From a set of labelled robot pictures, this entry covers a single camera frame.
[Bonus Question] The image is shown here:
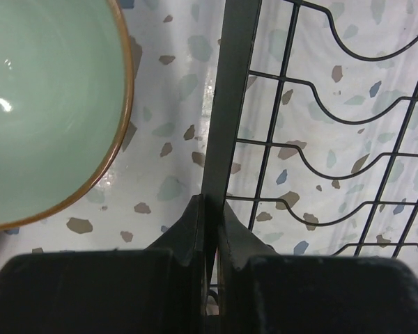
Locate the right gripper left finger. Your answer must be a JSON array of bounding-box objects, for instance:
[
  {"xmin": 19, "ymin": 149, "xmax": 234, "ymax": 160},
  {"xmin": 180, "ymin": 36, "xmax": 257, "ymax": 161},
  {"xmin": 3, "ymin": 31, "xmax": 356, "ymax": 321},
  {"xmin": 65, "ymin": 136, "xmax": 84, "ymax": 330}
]
[{"xmin": 0, "ymin": 195, "xmax": 205, "ymax": 333}]

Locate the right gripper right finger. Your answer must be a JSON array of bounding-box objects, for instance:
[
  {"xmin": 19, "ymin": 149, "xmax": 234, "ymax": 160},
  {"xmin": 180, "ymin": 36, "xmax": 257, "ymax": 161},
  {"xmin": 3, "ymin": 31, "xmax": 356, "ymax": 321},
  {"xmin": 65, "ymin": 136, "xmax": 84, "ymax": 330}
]
[{"xmin": 217, "ymin": 206, "xmax": 418, "ymax": 333}]

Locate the black wire dish rack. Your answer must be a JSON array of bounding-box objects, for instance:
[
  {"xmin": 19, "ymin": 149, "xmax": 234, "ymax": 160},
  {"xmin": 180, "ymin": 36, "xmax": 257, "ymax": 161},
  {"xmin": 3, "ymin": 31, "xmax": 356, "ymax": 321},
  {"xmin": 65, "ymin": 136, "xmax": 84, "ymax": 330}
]
[{"xmin": 200, "ymin": 0, "xmax": 418, "ymax": 316}]

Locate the celadon green bowl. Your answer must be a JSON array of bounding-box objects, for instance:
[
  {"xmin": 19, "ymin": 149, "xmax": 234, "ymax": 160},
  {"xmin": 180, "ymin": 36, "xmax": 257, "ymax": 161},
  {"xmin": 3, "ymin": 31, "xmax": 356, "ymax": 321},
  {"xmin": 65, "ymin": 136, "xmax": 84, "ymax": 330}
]
[{"xmin": 0, "ymin": 1, "xmax": 134, "ymax": 230}]

